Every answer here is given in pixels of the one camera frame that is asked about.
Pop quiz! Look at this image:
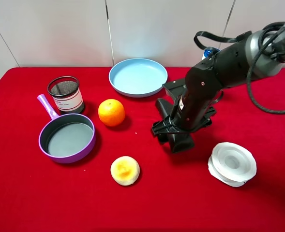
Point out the black mesh right gripper finger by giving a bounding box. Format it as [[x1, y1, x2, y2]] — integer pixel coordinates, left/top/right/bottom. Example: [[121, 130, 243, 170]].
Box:
[[200, 107, 216, 128], [151, 116, 181, 144]]

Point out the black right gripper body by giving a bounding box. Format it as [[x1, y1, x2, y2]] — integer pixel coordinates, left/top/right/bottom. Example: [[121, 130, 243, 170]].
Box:
[[173, 65, 223, 131]]

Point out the black glasses case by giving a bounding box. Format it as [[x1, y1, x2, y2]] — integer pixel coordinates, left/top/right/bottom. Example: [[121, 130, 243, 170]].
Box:
[[155, 98, 195, 153]]

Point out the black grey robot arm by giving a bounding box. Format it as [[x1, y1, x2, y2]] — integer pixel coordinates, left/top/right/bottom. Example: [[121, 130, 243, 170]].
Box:
[[151, 22, 285, 152]]

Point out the white blue shampoo bottle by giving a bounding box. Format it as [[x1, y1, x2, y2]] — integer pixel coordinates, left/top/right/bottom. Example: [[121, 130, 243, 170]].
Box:
[[202, 46, 220, 59]]

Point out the orange fruit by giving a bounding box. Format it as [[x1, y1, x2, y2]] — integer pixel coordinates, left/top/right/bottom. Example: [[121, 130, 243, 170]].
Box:
[[98, 99, 125, 127]]

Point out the white round plastic lid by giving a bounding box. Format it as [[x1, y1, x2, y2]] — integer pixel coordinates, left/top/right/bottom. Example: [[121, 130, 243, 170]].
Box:
[[208, 142, 257, 188]]

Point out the yellow round bun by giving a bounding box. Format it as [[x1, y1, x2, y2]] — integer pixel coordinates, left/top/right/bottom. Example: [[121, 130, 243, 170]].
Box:
[[110, 156, 140, 186]]

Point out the light blue plate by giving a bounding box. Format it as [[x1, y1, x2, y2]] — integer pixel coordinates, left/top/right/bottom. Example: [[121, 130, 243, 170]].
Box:
[[109, 58, 168, 98]]

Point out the purple toy frying pan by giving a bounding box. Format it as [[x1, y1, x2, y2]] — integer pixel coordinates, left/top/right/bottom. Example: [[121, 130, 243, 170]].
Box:
[[37, 94, 96, 164]]

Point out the black mesh pen holder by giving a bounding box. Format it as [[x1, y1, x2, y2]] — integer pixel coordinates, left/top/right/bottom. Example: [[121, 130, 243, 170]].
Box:
[[47, 76, 85, 115]]

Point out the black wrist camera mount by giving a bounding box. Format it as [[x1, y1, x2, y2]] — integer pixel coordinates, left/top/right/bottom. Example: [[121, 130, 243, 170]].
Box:
[[163, 78, 186, 100]]

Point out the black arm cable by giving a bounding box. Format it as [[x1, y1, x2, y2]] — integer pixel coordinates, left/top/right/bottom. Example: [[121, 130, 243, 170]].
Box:
[[193, 21, 285, 114]]

